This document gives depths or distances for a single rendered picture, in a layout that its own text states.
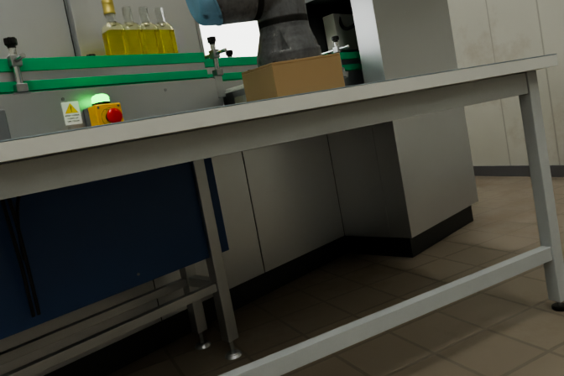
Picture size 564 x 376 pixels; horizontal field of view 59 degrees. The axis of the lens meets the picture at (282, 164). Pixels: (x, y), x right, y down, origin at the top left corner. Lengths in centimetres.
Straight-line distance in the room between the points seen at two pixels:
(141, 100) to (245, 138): 49
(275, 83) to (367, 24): 126
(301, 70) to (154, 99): 54
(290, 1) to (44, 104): 65
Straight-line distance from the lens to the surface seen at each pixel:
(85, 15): 177
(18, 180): 98
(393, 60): 230
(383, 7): 232
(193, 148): 102
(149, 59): 153
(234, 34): 210
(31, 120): 134
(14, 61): 135
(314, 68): 111
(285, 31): 113
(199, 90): 158
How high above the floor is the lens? 69
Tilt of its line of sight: 4 degrees down
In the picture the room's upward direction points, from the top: 10 degrees counter-clockwise
